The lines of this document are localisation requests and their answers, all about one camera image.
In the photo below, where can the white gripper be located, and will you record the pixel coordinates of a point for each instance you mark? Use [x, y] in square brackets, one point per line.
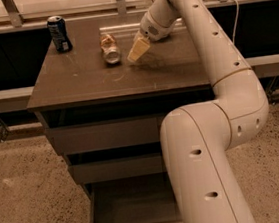
[149, 29]

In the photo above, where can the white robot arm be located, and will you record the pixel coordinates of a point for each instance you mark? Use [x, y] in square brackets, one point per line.
[194, 138]

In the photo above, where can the grey drawer cabinet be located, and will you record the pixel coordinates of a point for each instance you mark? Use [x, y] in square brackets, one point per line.
[79, 87]

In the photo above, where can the blue soda can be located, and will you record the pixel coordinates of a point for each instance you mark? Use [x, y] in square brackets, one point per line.
[58, 32]

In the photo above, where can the grey top drawer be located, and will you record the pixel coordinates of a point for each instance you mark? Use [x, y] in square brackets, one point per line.
[83, 138]

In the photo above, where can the grey middle drawer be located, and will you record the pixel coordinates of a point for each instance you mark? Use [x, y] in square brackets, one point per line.
[95, 172]

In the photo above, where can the grey open bottom drawer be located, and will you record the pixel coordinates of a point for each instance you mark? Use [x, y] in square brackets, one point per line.
[142, 199]

